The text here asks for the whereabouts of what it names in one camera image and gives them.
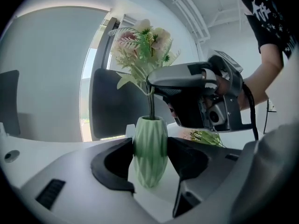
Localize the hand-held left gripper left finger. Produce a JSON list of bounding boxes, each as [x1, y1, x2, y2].
[[20, 136, 141, 224]]

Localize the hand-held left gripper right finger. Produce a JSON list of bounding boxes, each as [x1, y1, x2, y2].
[[167, 122, 299, 224]]

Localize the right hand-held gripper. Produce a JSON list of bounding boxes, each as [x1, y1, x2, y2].
[[147, 49, 255, 133]]

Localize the yellow green flowers bunch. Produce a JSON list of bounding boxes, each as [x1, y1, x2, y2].
[[189, 129, 227, 148]]

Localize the pink and white flowers bunch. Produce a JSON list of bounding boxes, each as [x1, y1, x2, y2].
[[108, 19, 182, 121]]

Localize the green ribbed ceramic vase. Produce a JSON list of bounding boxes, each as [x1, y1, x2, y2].
[[132, 115, 169, 189]]

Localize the person's right forearm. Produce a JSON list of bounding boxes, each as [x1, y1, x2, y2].
[[239, 43, 285, 112]]

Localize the person's right hand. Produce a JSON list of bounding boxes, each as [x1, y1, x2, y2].
[[201, 68, 231, 96]]

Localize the small white desk fitting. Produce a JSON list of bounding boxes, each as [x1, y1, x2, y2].
[[125, 123, 137, 139]]

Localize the black office chair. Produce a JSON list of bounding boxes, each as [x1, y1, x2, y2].
[[91, 68, 175, 140]]

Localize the grey round desk grommet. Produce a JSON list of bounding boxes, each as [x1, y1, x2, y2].
[[4, 149, 21, 163]]

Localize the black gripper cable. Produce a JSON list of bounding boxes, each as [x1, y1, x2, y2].
[[242, 82, 259, 141]]

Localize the white ceiling cable tray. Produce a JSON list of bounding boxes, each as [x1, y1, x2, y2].
[[160, 0, 211, 45]]

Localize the dark window frame post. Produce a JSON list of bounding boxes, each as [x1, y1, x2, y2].
[[96, 17, 118, 70]]

